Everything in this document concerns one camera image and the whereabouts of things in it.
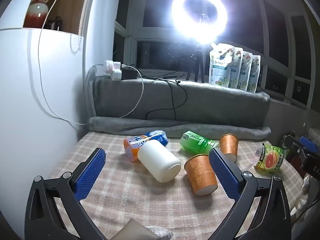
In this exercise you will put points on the black tripod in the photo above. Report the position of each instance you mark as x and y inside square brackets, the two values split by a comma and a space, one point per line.
[197, 62]

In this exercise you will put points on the grey blanket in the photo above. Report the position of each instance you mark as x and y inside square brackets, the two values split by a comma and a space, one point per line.
[212, 105]

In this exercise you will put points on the green tea bottle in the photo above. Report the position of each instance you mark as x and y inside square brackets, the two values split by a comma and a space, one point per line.
[196, 141]

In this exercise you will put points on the checked bed sheet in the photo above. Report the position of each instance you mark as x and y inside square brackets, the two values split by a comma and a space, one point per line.
[140, 200]

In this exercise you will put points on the orange and blue drink bottle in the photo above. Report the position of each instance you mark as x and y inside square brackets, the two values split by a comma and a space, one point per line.
[132, 146]

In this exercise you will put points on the grapefruit label drink bottle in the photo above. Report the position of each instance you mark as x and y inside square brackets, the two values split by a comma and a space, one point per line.
[270, 158]

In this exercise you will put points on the dark bottles on shelf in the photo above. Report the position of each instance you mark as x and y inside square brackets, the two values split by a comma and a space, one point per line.
[56, 23]

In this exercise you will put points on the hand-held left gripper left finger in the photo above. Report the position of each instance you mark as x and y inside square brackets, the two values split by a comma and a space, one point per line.
[90, 173]

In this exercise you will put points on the white plush toy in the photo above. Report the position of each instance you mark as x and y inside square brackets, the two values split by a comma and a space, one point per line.
[303, 200]

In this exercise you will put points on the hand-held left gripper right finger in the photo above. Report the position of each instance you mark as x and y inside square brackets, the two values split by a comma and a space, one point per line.
[225, 176]

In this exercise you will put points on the black power adapter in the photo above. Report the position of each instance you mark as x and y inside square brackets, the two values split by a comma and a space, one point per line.
[128, 74]

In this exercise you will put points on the wooden shelf niche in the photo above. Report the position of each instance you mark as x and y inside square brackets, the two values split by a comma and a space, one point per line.
[72, 7]

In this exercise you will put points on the window frame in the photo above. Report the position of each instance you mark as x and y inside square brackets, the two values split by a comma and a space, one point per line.
[275, 62]

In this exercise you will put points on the small orange paper cup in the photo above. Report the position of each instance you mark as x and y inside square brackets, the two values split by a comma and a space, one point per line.
[228, 145]

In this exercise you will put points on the grey cloth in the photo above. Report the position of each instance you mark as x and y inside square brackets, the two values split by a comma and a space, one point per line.
[130, 231]

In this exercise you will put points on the white cup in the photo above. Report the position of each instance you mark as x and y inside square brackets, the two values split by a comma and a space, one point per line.
[157, 161]

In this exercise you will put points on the white refill pouch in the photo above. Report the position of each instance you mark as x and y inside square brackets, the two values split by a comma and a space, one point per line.
[246, 75]
[255, 77]
[237, 72]

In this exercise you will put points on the grey fuzzy fabric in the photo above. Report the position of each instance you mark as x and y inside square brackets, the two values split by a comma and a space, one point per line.
[161, 233]

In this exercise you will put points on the white power strip with plugs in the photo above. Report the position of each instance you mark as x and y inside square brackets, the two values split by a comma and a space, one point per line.
[112, 68]

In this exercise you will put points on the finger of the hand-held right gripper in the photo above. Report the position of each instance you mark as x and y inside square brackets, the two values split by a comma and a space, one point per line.
[308, 143]
[292, 146]

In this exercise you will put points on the red and white vase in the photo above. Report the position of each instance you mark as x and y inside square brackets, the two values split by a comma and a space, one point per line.
[37, 10]

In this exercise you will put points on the large spouted refill pouch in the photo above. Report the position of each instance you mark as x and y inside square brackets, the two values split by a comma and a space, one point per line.
[220, 65]

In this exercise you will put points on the large orange paper cup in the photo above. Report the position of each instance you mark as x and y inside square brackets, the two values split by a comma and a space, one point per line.
[201, 175]

